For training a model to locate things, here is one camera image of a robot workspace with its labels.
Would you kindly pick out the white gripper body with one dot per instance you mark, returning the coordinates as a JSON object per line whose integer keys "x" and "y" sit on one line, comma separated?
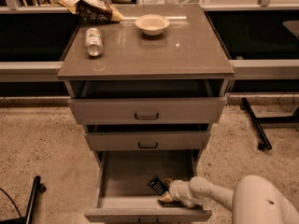
{"x": 175, "y": 191}

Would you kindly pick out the dark blueberry snack bar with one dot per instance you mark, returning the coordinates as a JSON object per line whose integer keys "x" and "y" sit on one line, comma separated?
{"x": 158, "y": 186}

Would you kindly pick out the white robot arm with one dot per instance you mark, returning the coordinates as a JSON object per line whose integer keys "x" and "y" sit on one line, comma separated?
{"x": 254, "y": 200}

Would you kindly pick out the bottom grey open drawer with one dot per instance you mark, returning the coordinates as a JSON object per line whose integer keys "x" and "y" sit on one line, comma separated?
{"x": 125, "y": 195}

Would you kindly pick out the middle grey drawer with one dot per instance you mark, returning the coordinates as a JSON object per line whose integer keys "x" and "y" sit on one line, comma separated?
{"x": 147, "y": 141}

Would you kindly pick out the top grey drawer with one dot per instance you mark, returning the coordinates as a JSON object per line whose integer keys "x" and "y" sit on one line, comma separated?
{"x": 147, "y": 110}

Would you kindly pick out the grey drawer cabinet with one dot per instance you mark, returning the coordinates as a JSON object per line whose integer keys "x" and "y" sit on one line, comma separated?
{"x": 185, "y": 60}

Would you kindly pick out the black stand leg right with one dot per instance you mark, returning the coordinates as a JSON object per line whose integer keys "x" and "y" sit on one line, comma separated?
{"x": 264, "y": 142}

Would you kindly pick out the black stand leg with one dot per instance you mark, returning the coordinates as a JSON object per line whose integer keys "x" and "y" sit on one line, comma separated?
{"x": 264, "y": 142}
{"x": 37, "y": 188}

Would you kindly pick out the black stand leg left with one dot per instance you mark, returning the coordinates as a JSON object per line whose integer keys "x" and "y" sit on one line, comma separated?
{"x": 37, "y": 188}

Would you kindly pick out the grey metal railing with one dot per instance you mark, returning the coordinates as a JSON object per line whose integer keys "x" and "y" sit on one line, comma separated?
{"x": 244, "y": 70}

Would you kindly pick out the white bowl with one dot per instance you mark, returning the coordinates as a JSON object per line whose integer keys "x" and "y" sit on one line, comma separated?
{"x": 152, "y": 24}

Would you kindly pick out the silver soda can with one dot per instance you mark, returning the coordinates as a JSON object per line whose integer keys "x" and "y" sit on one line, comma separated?
{"x": 94, "y": 42}

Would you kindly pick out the brown chip bag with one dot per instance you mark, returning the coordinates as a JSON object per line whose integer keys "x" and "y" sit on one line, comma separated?
{"x": 93, "y": 10}

